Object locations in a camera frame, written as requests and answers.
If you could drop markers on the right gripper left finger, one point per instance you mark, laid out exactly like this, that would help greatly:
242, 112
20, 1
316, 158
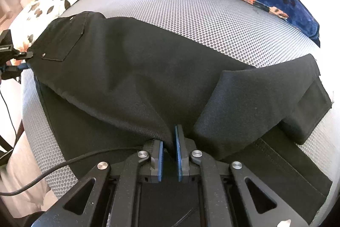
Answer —
152, 170

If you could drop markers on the black pants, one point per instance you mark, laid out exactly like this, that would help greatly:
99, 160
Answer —
120, 82

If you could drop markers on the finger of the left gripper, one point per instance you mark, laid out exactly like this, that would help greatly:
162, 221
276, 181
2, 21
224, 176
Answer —
25, 55
22, 66

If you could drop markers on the grey mesh mattress pad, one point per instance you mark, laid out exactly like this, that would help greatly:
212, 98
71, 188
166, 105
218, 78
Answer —
244, 32

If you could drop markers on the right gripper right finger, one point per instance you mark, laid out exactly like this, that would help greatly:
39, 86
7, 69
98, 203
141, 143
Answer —
187, 171

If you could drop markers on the white floral pillow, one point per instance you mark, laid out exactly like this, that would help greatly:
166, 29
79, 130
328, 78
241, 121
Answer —
33, 20

